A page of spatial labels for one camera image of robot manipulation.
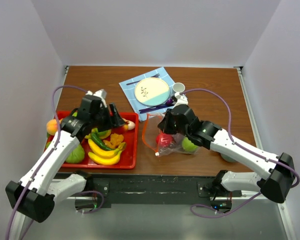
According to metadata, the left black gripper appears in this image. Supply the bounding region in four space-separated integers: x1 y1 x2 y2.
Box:
91 102 125 133

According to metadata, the red apple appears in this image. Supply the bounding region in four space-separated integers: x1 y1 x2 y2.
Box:
155 132 174 149

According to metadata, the clear orange zip top bag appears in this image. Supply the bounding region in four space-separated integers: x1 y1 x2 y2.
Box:
141 113 199 157

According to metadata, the white radish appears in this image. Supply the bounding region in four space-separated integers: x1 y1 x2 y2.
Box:
123 118 136 132

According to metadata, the green lime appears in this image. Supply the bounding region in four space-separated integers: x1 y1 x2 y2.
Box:
181 137 198 153

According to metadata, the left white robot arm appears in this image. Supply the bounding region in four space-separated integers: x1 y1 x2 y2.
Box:
5 89 124 223

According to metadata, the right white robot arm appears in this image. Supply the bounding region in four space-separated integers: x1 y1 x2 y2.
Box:
158 104 298 204

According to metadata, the orange ginger root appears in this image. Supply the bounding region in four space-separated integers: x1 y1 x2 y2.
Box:
103 133 124 149

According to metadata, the green chili pepper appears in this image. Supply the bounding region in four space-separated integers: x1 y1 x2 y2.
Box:
90 132 113 151

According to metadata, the purple spoon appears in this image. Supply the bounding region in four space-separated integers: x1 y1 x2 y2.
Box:
138 98 175 112

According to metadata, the red plastic tray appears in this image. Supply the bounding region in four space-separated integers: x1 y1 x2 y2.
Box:
61 112 139 170

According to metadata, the blue checked cloth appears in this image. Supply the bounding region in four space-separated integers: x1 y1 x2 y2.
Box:
119 67 180 122

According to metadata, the purple knife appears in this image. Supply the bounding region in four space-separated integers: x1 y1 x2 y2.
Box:
139 104 173 114

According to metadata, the yellow banana bunch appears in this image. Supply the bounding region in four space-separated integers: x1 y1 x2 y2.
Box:
88 139 127 166

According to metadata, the cream and blue plate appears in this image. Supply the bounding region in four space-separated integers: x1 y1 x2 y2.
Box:
134 77 170 107

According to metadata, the grey ceramic mug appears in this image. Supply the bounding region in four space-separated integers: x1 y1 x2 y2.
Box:
172 82 186 94

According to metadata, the large green guava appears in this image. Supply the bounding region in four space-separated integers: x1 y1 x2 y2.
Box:
65 144 85 164

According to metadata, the purple fork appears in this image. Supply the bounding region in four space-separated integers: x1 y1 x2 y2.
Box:
126 73 160 86

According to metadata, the peach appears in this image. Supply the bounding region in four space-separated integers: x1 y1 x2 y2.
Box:
46 119 58 136

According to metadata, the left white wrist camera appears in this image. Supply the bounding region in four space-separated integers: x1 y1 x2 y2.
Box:
86 89 107 106

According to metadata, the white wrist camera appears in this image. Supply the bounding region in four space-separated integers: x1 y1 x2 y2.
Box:
172 92 189 108
86 89 107 106

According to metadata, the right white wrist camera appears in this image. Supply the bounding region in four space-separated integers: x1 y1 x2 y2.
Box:
172 92 189 108

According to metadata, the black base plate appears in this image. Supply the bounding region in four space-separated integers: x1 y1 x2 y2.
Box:
64 172 243 210

